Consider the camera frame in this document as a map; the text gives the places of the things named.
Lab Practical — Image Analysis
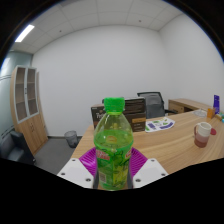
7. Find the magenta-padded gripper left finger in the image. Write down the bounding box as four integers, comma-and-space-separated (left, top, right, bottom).
57, 147, 100, 190

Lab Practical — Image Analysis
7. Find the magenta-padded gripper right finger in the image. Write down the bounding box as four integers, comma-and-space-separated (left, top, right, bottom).
127, 147, 169, 190

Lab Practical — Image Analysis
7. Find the green drink bottle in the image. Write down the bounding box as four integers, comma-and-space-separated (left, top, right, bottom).
93, 96, 135, 192

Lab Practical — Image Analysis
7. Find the grey waste bin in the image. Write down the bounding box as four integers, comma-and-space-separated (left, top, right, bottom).
63, 130, 79, 149

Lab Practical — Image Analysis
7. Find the white sticker sheet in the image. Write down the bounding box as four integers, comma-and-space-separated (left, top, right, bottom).
144, 116, 176, 134

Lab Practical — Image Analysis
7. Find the large brown cardboard box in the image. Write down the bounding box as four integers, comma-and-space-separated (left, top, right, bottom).
123, 96, 147, 133

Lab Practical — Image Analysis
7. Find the wooden shelf cabinet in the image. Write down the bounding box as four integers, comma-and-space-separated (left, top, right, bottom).
9, 65, 49, 155

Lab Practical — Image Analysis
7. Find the small brown cardboard box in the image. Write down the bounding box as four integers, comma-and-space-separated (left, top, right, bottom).
90, 103, 106, 129

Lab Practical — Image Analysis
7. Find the white and brown mug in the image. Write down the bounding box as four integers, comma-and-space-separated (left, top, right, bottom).
193, 121, 213, 149

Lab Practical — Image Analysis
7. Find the black armchair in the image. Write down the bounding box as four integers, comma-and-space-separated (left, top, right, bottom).
0, 129, 36, 166

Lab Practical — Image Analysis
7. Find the black mesh office chair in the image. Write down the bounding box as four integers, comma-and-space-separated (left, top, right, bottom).
136, 91, 178, 120

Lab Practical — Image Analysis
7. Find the wooden side desk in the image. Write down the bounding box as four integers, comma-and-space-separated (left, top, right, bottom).
167, 97, 214, 115

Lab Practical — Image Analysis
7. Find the orange cardboard box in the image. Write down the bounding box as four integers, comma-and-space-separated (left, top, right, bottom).
206, 107, 216, 120

